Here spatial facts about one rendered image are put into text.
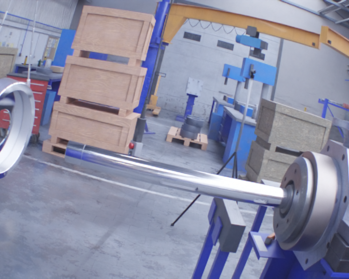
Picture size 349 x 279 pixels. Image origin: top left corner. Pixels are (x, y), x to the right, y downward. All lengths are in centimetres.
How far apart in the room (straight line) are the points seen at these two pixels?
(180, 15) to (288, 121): 394
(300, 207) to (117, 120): 421
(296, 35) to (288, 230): 641
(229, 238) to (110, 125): 380
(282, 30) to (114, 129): 385
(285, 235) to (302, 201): 14
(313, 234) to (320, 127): 466
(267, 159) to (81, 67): 273
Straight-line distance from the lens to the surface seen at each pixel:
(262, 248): 173
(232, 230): 175
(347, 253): 121
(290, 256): 190
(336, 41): 686
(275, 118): 558
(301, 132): 580
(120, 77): 535
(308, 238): 135
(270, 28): 776
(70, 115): 550
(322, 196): 131
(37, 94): 579
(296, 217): 133
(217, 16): 825
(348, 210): 130
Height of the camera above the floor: 141
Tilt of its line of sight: 10 degrees down
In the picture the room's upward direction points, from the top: 13 degrees clockwise
